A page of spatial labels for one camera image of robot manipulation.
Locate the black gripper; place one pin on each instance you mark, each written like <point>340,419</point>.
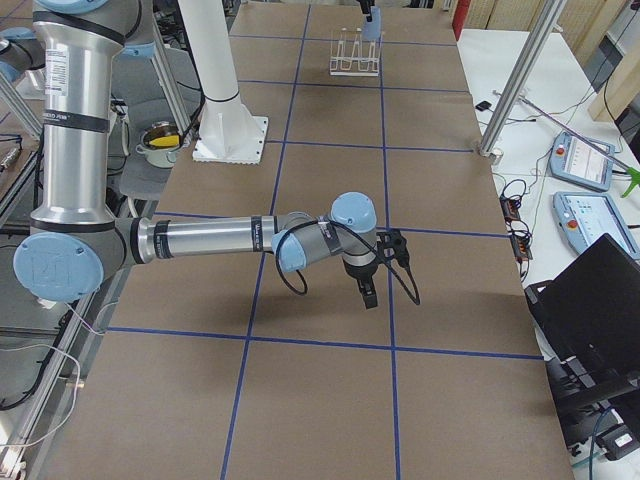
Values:
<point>367,7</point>
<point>359,271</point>

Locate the light blue plastic cup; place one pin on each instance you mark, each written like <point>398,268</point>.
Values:
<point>371,29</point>

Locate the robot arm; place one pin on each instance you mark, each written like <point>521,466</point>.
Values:
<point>76,242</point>

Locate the orange usb hub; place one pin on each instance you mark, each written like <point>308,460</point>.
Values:
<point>518,230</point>

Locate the black laptop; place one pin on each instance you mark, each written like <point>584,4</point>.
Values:
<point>589,315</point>

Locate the lower teach pendant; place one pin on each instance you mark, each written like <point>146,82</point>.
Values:
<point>585,217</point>

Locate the teach pendant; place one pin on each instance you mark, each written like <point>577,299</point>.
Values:
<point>575,161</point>
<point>585,217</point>

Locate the upper teach pendant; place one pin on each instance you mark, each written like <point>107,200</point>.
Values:
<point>575,161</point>

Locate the white enamel pot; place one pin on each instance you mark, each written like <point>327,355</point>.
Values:
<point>159,144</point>

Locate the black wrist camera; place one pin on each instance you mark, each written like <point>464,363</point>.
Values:
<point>391,244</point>

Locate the white wire cup rack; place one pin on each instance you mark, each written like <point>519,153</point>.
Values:
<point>353,54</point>

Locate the aluminium frame post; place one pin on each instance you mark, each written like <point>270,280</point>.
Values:
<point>525,62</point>

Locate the white camera mast base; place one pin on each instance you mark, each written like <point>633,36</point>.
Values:
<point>228,132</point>

